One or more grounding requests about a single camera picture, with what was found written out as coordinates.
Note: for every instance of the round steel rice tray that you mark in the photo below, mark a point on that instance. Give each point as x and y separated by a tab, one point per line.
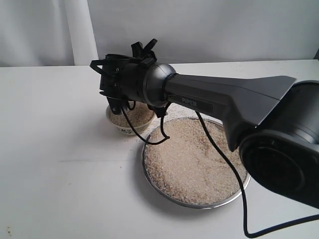
187	169

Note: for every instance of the white backdrop curtain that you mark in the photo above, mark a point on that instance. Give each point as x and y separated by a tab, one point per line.
75	32

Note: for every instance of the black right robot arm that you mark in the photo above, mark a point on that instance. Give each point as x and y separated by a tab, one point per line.
273	122

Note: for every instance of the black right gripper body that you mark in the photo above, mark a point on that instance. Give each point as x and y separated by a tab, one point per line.
124	77

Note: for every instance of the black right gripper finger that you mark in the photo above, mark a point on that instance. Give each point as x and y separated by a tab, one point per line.
159	111

